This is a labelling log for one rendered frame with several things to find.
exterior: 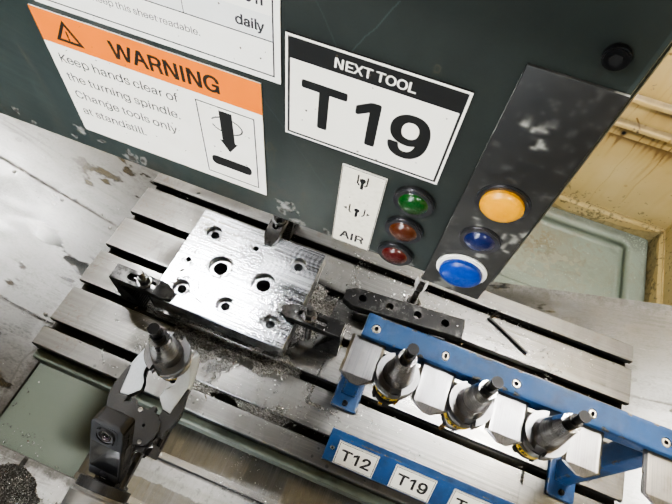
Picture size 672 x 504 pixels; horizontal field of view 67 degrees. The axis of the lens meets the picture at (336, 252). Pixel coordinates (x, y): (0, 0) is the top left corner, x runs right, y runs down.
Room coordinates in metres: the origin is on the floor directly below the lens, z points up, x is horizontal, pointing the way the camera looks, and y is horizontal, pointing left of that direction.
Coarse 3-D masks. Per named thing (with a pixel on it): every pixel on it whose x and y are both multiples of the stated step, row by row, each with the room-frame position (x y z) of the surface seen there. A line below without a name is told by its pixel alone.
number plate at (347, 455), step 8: (344, 448) 0.18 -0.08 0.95; (352, 448) 0.18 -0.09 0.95; (360, 448) 0.18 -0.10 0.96; (336, 456) 0.17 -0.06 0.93; (344, 456) 0.17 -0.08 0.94; (352, 456) 0.17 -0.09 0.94; (360, 456) 0.17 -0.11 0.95; (368, 456) 0.17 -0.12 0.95; (376, 456) 0.17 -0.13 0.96; (344, 464) 0.15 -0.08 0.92; (352, 464) 0.16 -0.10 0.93; (360, 464) 0.16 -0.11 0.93; (368, 464) 0.16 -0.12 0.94; (376, 464) 0.16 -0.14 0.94; (360, 472) 0.15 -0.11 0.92; (368, 472) 0.15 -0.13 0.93
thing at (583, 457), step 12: (588, 432) 0.20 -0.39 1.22; (600, 432) 0.21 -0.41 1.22; (576, 444) 0.19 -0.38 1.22; (588, 444) 0.19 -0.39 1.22; (600, 444) 0.19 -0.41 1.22; (564, 456) 0.17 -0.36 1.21; (576, 456) 0.17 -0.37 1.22; (588, 456) 0.17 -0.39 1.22; (600, 456) 0.17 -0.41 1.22; (576, 468) 0.15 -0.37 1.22; (588, 468) 0.16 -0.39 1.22; (600, 468) 0.16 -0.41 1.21
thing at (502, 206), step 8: (488, 192) 0.19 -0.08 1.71; (496, 192) 0.19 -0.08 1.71; (504, 192) 0.19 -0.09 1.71; (480, 200) 0.19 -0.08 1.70; (488, 200) 0.18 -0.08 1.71; (496, 200) 0.18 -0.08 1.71; (504, 200) 0.18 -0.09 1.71; (512, 200) 0.18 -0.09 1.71; (520, 200) 0.18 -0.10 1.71; (480, 208) 0.19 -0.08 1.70; (488, 208) 0.18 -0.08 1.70; (496, 208) 0.18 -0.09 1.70; (504, 208) 0.18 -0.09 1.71; (512, 208) 0.18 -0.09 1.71; (520, 208) 0.18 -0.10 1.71; (488, 216) 0.18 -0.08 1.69; (496, 216) 0.18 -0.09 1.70; (504, 216) 0.18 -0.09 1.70; (512, 216) 0.18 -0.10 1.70; (520, 216) 0.18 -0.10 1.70
